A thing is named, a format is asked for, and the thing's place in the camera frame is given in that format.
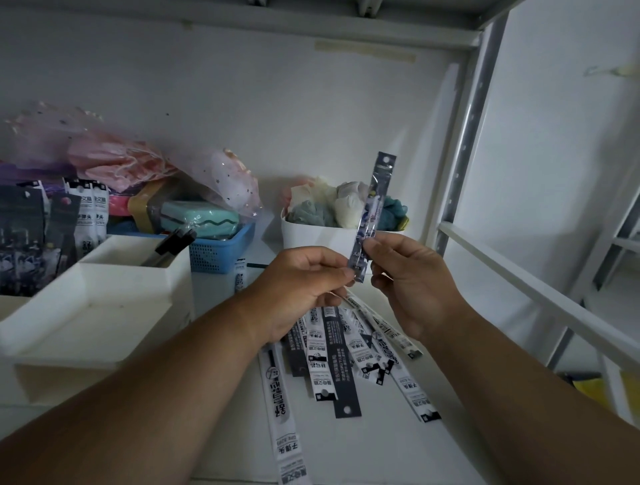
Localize person's right hand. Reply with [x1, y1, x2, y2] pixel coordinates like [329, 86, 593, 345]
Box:
[365, 232, 477, 345]

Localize person's right forearm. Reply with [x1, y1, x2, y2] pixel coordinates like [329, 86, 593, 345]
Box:
[425, 307, 640, 485]

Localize bundle of pastel cloths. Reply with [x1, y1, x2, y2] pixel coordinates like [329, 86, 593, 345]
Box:
[285, 175, 412, 232]

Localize brown tape roll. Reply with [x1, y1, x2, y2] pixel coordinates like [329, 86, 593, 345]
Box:
[126, 182, 167, 234]

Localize person's left forearm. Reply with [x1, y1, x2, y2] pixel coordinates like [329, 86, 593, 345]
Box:
[0, 295, 275, 485]

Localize black pens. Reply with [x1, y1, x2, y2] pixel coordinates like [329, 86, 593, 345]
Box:
[141, 227, 197, 266]

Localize bunch of refill packets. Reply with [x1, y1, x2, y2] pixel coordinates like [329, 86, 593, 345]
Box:
[280, 292, 442, 421]

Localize blue plastic basket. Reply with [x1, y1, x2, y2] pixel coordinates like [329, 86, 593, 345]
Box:
[189, 221, 256, 274]

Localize yellow item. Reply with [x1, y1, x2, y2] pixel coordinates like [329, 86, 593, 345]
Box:
[574, 377, 621, 403]

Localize white upper shelf board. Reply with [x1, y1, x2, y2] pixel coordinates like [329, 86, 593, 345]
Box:
[177, 0, 528, 49]

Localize dark patterned pen refill packet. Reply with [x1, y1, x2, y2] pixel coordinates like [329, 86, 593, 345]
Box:
[349, 151, 398, 285]

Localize row of standing stationery packets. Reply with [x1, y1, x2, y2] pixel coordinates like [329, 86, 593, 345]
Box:
[0, 176, 110, 297]

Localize white shelf rail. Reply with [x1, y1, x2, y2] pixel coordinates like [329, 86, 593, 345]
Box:
[437, 222, 640, 371]

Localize white square container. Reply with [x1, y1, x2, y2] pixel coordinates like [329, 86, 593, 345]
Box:
[279, 207, 407, 266]

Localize person's left hand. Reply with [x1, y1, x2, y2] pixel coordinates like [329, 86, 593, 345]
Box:
[251, 247, 357, 345]

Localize white stepped organizer box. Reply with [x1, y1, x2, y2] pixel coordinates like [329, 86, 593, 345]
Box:
[0, 234, 196, 406]

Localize long white refill packet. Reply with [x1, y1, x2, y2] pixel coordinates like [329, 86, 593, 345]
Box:
[258, 345, 312, 485]

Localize white metal shelf upright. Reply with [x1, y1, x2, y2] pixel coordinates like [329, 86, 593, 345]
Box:
[433, 22, 510, 258]

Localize pink glitter mesh bag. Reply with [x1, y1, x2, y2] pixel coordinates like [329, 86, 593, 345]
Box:
[4, 101, 262, 221]

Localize teal case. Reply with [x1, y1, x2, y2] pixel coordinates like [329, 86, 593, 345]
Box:
[160, 200, 242, 237]

